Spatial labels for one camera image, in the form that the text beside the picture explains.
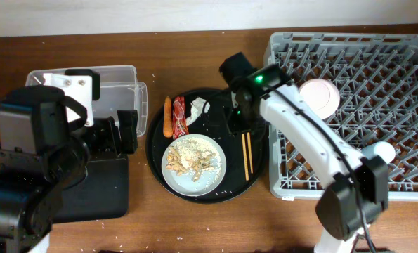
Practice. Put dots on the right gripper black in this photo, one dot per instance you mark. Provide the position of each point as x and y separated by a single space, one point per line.
238 124

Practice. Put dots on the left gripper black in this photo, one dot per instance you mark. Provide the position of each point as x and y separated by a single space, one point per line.
112 145

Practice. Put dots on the white pink bowl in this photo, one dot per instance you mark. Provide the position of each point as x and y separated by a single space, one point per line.
322 97

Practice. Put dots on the light blue cup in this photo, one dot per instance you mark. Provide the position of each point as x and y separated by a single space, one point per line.
383 149

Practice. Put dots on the wooden chopstick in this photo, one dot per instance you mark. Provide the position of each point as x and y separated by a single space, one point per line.
249 152
244 151

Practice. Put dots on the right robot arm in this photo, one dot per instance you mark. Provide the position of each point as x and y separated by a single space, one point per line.
355 181

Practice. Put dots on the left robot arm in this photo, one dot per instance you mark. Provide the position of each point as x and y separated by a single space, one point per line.
55 169

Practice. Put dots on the grey dishwasher rack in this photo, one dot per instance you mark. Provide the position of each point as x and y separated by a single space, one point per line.
377 79

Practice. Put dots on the clear plastic bin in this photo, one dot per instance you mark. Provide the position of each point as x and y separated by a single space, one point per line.
119 90

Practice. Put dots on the round black tray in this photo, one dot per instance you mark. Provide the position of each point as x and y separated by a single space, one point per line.
214 126

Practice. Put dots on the orange carrot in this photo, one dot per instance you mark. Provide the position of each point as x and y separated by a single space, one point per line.
167 122

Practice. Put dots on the crumpled white tissue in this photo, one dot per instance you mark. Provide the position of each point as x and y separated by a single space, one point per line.
198 106

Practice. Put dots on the red snack wrapper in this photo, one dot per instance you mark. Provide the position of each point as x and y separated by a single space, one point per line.
179 120

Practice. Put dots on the grey plate with food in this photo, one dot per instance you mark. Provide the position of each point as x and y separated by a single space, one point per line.
193 165

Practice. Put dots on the black rectangular tray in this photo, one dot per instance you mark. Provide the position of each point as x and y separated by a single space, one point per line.
102 194

